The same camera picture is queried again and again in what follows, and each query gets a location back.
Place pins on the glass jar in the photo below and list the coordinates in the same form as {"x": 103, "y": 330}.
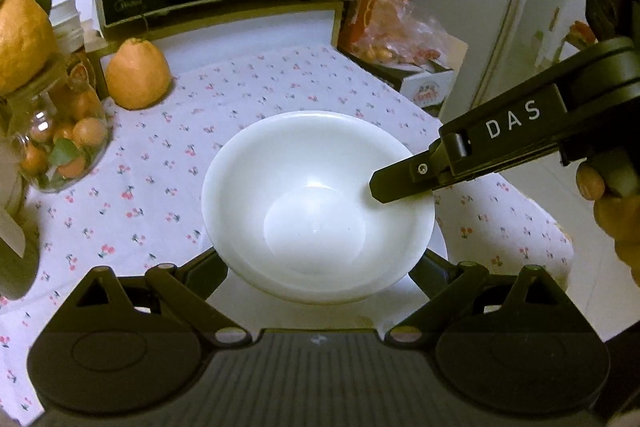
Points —
{"x": 20, "y": 117}

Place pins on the stack of white paper cups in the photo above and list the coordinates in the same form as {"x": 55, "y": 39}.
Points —
{"x": 67, "y": 19}

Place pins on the brown patterned jar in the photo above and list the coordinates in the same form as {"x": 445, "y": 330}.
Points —
{"x": 85, "y": 67}

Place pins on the refrigerator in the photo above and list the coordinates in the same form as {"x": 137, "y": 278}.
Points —
{"x": 500, "y": 7}

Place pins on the white bowl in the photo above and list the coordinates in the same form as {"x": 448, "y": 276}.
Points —
{"x": 280, "y": 167}

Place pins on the black and white cardboard box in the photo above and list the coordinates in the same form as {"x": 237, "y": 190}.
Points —
{"x": 430, "y": 89}

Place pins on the large cream bowl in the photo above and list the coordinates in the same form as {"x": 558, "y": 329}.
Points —
{"x": 440, "y": 249}

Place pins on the white stand with yellow edge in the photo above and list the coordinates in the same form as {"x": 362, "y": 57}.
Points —
{"x": 250, "y": 27}

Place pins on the cherry print tablecloth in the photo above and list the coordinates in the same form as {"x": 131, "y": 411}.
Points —
{"x": 150, "y": 147}

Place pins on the cluster of small oranges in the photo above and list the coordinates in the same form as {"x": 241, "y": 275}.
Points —
{"x": 87, "y": 132}

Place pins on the person's right hand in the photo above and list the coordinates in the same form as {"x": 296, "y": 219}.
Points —
{"x": 615, "y": 217}

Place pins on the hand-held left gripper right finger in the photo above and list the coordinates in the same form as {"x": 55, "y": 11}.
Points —
{"x": 432, "y": 274}

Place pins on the large orange with leaves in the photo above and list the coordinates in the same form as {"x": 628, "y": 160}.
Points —
{"x": 22, "y": 42}

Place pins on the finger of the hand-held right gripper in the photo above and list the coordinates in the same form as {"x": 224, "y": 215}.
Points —
{"x": 405, "y": 177}

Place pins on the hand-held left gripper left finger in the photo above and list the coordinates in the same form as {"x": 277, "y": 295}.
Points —
{"x": 205, "y": 277}

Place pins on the plastic bag of snacks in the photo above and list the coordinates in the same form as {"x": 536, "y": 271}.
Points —
{"x": 410, "y": 37}

